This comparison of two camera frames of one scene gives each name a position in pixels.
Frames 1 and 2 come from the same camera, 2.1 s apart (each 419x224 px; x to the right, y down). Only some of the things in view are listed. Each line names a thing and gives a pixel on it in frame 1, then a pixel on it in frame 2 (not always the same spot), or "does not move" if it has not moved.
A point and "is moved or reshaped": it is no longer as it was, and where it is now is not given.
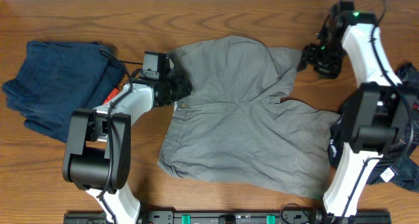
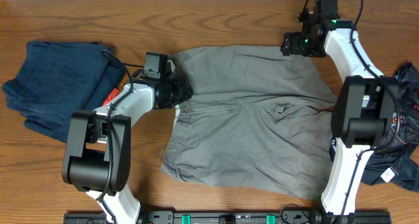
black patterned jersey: [401, 164] does not move
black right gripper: [308, 57] -> [292, 45]
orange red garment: [115, 92] does not move
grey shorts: [232, 130] is moved or reshaped
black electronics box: [237, 217] does not move
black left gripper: [181, 83] does not move
